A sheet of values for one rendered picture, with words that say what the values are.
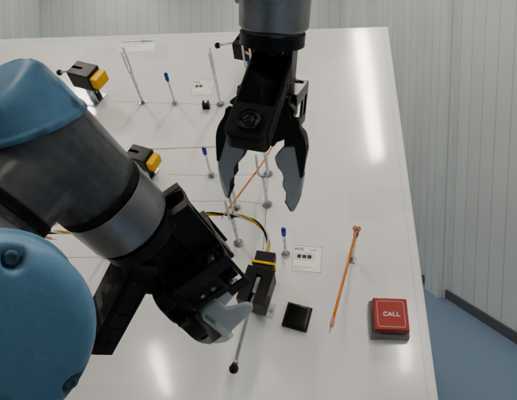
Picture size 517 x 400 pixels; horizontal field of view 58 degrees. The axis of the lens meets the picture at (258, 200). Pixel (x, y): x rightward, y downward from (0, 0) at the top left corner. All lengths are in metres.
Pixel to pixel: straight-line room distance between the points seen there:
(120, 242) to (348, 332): 0.46
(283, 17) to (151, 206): 0.23
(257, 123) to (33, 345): 0.32
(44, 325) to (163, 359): 0.59
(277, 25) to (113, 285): 0.29
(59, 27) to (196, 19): 2.57
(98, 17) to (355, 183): 9.18
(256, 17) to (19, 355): 0.39
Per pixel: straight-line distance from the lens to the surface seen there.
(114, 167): 0.35
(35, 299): 0.18
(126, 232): 0.37
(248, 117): 0.46
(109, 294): 0.45
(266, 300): 0.68
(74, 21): 10.00
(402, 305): 0.74
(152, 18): 9.69
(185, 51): 1.21
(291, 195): 0.56
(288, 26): 0.49
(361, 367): 0.74
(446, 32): 4.80
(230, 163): 0.57
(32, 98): 0.32
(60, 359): 0.19
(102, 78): 1.08
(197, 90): 1.09
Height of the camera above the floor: 1.34
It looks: 5 degrees down
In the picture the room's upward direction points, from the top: straight up
